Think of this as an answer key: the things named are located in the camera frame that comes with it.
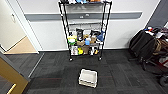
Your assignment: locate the pale basket with dark spots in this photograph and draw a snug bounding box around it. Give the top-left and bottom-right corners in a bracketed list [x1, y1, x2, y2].
[78, 68, 99, 89]

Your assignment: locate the brown paper bag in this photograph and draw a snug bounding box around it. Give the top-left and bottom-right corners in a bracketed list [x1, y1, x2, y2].
[82, 45, 90, 55]

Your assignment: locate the yellow packet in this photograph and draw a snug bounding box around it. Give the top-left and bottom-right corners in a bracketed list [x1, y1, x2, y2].
[77, 47, 84, 55]

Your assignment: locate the brown cardboard box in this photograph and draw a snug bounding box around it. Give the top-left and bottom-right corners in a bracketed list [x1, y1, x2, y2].
[76, 39, 86, 47]

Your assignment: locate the blue cup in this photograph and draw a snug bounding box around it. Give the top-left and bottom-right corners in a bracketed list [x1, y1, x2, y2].
[85, 38, 92, 46]

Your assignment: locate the black and white box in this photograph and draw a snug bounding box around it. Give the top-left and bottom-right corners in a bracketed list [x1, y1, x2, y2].
[89, 45, 100, 56]

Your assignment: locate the colourful picture box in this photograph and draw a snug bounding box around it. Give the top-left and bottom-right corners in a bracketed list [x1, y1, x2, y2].
[70, 45, 79, 56]

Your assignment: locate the tan crumpled bag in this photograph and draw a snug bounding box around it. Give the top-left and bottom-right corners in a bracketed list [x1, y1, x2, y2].
[83, 33, 91, 39]

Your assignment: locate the small brown box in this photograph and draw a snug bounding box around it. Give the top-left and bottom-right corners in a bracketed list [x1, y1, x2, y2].
[90, 35, 98, 44]

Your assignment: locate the green and white bowl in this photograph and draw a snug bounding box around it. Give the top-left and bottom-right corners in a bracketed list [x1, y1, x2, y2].
[68, 38, 77, 46]

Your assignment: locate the black bag with white print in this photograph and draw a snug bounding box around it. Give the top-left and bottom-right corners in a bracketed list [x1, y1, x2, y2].
[75, 28, 84, 42]

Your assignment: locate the yellow soft toy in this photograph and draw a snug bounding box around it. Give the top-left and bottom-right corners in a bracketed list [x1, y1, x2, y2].
[67, 34, 77, 40]

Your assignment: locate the black pouch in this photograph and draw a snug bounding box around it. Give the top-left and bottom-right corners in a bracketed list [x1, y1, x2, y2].
[90, 29, 100, 37]

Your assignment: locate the blue shark plush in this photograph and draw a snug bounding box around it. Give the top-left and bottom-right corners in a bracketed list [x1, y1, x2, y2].
[96, 30, 106, 43]

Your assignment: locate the blue plush toy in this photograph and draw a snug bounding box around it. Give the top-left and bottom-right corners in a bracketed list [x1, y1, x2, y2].
[75, 0, 88, 4]

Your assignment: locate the black flat box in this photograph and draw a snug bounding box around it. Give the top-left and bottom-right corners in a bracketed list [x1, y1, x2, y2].
[59, 0, 70, 5]

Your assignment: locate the black chair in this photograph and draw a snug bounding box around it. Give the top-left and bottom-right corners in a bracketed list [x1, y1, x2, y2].
[129, 26, 168, 88]

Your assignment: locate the white door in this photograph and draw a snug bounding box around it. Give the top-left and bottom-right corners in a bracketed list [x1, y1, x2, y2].
[0, 0, 27, 52]

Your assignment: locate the yellow wooden panel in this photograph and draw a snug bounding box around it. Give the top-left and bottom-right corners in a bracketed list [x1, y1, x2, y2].
[0, 53, 31, 94]

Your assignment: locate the black wire shelf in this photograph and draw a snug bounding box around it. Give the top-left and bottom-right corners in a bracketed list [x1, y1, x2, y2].
[58, 0, 113, 62]

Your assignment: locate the long grey wall band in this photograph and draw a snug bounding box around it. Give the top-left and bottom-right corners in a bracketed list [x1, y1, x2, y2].
[23, 11, 144, 22]

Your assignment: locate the white door frame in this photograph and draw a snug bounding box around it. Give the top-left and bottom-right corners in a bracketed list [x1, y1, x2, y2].
[6, 0, 44, 54]

